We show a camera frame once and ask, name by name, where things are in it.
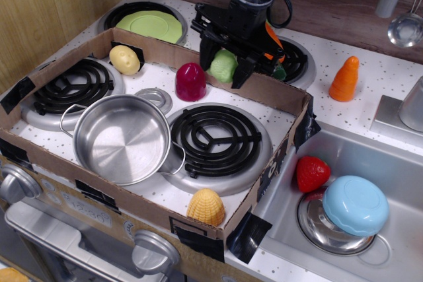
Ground light green plate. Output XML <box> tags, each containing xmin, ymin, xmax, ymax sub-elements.
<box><xmin>116</xmin><ymin>11</ymin><xmax>183</xmax><ymax>44</ymax></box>

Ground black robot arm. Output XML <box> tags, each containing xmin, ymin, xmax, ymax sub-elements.
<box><xmin>191</xmin><ymin>0</ymin><xmax>284</xmax><ymax>89</ymax></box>

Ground cardboard fence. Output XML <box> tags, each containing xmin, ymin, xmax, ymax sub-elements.
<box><xmin>1</xmin><ymin>28</ymin><xmax>319</xmax><ymax>262</ymax></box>

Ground steel lid in sink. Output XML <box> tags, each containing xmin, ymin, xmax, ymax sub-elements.
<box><xmin>297</xmin><ymin>186</ymin><xmax>375</xmax><ymax>256</ymax></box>

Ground silver oven knob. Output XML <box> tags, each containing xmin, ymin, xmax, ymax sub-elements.
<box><xmin>132</xmin><ymin>230</ymin><xmax>180</xmax><ymax>275</ymax></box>
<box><xmin>1</xmin><ymin>164</ymin><xmax>42</xmax><ymax>204</ymax></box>

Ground light green toy broccoli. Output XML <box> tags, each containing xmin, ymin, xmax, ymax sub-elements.
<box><xmin>207</xmin><ymin>50</ymin><xmax>238</xmax><ymax>83</ymax></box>

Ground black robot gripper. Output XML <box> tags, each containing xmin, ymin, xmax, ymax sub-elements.
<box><xmin>191</xmin><ymin>0</ymin><xmax>283</xmax><ymax>89</ymax></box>

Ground yellow toy corn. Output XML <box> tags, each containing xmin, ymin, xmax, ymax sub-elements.
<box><xmin>186</xmin><ymin>188</ymin><xmax>225</xmax><ymax>227</ymax></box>

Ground light blue bowl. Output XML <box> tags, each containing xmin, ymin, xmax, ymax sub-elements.
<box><xmin>323</xmin><ymin>175</ymin><xmax>389</xmax><ymax>237</ymax></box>

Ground silver oven door handle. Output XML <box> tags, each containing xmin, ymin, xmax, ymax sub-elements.
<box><xmin>5</xmin><ymin>202</ymin><xmax>143</xmax><ymax>281</ymax></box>

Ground left silver oven knob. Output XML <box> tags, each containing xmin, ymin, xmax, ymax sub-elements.
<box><xmin>1</xmin><ymin>164</ymin><xmax>42</xmax><ymax>204</ymax></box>

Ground stainless steel pot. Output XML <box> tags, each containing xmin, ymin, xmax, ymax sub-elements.
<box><xmin>61</xmin><ymin>94</ymin><xmax>186</xmax><ymax>186</ymax></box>

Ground back right black burner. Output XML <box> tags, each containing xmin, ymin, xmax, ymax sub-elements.
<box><xmin>271</xmin><ymin>36</ymin><xmax>317</xmax><ymax>90</ymax></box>

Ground black burner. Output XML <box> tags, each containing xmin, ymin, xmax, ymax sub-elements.
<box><xmin>166</xmin><ymin>103</ymin><xmax>273</xmax><ymax>196</ymax></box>
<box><xmin>271</xmin><ymin>36</ymin><xmax>317</xmax><ymax>90</ymax></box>
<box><xmin>97</xmin><ymin>1</ymin><xmax>188</xmax><ymax>45</ymax></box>
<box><xmin>21</xmin><ymin>57</ymin><xmax>126</xmax><ymax>131</ymax></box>

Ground orange toy carrot cone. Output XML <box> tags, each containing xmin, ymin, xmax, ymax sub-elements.
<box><xmin>328</xmin><ymin>56</ymin><xmax>360</xmax><ymax>102</ymax></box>

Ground right silver oven knob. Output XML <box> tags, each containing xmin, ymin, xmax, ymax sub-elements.
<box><xmin>132</xmin><ymin>230</ymin><xmax>180</xmax><ymax>275</ymax></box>

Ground yellow toy potato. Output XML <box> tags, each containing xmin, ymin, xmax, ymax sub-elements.
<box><xmin>109</xmin><ymin>45</ymin><xmax>141</xmax><ymax>75</ymax></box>

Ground hanging metal ladle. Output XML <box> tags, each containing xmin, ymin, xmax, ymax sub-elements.
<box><xmin>387</xmin><ymin>0</ymin><xmax>422</xmax><ymax>48</ymax></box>

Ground back left black burner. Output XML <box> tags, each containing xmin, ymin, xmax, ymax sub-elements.
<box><xmin>97</xmin><ymin>1</ymin><xmax>188</xmax><ymax>45</ymax></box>

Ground front right black burner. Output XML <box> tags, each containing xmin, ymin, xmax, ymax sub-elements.
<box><xmin>166</xmin><ymin>103</ymin><xmax>273</xmax><ymax>196</ymax></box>

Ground dark red toy beet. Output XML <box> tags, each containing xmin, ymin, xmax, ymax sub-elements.
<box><xmin>174</xmin><ymin>62</ymin><xmax>207</xmax><ymax>102</ymax></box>

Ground red toy strawberry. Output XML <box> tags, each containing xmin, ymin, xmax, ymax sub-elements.
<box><xmin>296</xmin><ymin>156</ymin><xmax>331</xmax><ymax>193</ymax></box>

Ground front left black burner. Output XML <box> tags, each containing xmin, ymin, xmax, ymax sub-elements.
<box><xmin>21</xmin><ymin>57</ymin><xmax>126</xmax><ymax>131</ymax></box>

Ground orange toy carrot with stem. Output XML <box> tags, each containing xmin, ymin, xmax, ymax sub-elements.
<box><xmin>265</xmin><ymin>22</ymin><xmax>287</xmax><ymax>81</ymax></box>

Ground silver stove centre knob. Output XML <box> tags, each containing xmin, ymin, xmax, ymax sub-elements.
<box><xmin>135</xmin><ymin>88</ymin><xmax>173</xmax><ymax>114</ymax></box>

